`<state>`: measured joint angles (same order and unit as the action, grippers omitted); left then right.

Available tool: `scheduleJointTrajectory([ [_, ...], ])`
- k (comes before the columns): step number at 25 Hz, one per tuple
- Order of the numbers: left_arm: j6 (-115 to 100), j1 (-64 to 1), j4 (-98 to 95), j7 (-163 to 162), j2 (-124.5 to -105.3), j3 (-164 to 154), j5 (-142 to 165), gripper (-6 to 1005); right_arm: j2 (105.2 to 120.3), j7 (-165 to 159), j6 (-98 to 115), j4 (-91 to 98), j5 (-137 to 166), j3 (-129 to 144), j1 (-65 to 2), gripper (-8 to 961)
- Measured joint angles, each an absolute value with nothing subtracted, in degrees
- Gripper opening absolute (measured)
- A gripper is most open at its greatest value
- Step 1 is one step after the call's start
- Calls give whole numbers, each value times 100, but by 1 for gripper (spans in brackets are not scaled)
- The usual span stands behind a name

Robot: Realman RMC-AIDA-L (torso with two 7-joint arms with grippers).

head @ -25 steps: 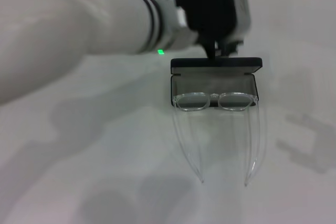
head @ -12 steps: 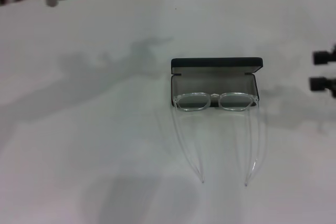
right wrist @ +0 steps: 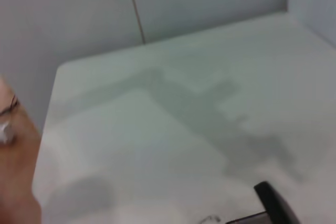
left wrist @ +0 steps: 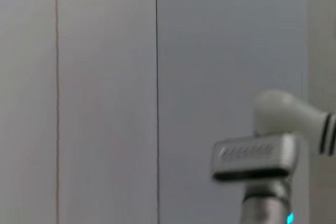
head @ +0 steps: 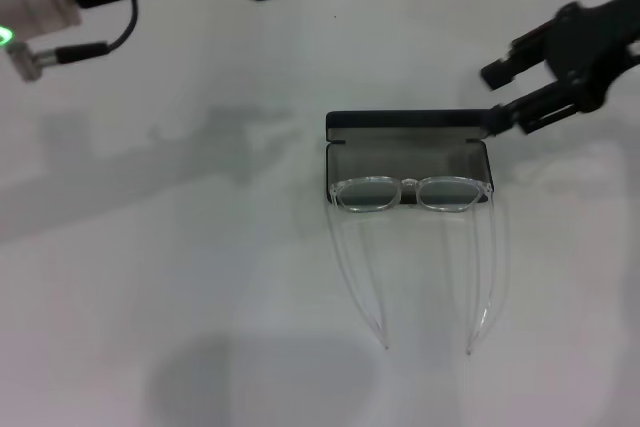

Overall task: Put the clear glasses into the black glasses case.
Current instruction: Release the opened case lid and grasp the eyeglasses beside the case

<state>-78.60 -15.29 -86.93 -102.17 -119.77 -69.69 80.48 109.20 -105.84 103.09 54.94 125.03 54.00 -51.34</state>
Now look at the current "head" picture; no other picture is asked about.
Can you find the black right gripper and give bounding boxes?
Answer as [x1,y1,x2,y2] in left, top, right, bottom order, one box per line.
[479,0,640,141]

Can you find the clear white glasses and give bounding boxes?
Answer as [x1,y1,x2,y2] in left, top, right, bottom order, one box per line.
[327,175,501,356]

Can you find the black glasses case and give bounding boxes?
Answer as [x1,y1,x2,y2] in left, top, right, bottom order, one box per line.
[324,110,496,208]

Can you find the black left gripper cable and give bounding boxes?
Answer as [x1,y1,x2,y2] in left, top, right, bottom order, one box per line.
[54,0,141,66]

